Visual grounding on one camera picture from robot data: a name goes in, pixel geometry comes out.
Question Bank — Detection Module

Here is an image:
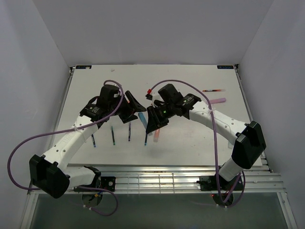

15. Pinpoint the orange pink highlighter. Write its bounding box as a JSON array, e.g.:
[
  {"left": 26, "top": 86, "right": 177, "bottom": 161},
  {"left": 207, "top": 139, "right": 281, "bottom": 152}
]
[{"left": 153, "top": 129, "right": 160, "bottom": 143}]

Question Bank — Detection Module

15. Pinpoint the teal thin pen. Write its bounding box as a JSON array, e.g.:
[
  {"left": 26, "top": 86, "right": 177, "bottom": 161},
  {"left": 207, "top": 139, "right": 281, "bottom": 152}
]
[{"left": 144, "top": 134, "right": 148, "bottom": 146}]

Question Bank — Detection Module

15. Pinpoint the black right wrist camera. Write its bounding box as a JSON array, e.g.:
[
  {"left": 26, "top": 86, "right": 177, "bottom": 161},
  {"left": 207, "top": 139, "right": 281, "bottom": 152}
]
[{"left": 158, "top": 83, "right": 183, "bottom": 104}]

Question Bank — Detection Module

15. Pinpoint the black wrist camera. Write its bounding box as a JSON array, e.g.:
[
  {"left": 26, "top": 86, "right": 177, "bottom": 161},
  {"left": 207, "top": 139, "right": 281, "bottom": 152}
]
[
  {"left": 97, "top": 84, "right": 119, "bottom": 106},
  {"left": 158, "top": 83, "right": 183, "bottom": 104}
]

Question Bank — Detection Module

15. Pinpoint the blue highlighter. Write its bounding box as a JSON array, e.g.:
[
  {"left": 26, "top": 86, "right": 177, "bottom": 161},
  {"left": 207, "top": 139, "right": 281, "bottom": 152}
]
[{"left": 138, "top": 112, "right": 147, "bottom": 129}]

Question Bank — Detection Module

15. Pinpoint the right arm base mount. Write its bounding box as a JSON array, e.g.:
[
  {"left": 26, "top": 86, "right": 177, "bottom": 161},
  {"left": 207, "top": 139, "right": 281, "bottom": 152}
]
[{"left": 196, "top": 175, "right": 243, "bottom": 191}]

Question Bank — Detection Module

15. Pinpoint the blue thin pen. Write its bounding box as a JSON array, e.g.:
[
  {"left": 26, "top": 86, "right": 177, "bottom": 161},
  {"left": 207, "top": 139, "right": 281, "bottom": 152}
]
[{"left": 91, "top": 134, "right": 96, "bottom": 148}]

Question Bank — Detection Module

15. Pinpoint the orange thin pen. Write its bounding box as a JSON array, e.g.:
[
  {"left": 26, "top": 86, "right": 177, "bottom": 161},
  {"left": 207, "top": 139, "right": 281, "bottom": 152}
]
[{"left": 202, "top": 89, "right": 225, "bottom": 93}]

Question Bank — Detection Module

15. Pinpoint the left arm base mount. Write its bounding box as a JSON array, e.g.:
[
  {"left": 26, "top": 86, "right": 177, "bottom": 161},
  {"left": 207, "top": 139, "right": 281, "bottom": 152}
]
[{"left": 73, "top": 176, "right": 116, "bottom": 192}]

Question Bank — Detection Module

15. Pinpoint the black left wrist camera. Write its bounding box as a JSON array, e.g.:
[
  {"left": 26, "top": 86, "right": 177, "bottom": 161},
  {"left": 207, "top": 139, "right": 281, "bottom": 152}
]
[{"left": 97, "top": 84, "right": 119, "bottom": 106}]

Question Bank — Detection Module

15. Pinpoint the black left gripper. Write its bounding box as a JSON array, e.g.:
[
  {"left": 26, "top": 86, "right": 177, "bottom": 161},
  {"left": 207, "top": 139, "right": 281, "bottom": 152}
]
[{"left": 109, "top": 90, "right": 147, "bottom": 124}]

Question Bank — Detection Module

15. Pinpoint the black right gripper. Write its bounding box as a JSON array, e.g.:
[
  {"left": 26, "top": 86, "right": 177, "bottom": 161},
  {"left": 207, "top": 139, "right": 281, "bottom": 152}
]
[{"left": 146, "top": 102, "right": 176, "bottom": 133}]

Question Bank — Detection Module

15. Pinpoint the green thin pen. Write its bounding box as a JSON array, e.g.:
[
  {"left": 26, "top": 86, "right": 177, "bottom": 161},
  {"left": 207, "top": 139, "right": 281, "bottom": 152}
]
[{"left": 111, "top": 125, "right": 116, "bottom": 146}]

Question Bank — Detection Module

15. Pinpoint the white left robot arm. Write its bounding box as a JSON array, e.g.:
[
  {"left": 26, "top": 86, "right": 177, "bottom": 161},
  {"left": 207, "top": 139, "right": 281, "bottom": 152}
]
[{"left": 29, "top": 86, "right": 146, "bottom": 198}]

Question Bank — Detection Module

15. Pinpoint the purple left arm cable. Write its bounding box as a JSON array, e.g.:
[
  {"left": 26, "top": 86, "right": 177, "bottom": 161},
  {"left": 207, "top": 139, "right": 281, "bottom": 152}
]
[{"left": 7, "top": 80, "right": 125, "bottom": 217}]

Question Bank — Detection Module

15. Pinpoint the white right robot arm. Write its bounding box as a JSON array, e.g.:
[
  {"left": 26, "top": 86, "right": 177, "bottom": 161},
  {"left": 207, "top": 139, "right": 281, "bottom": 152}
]
[{"left": 146, "top": 94, "right": 266, "bottom": 189}]

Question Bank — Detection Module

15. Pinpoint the purple thin pen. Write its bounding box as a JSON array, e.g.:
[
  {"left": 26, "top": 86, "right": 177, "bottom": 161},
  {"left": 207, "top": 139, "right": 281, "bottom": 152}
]
[{"left": 128, "top": 122, "right": 131, "bottom": 142}]

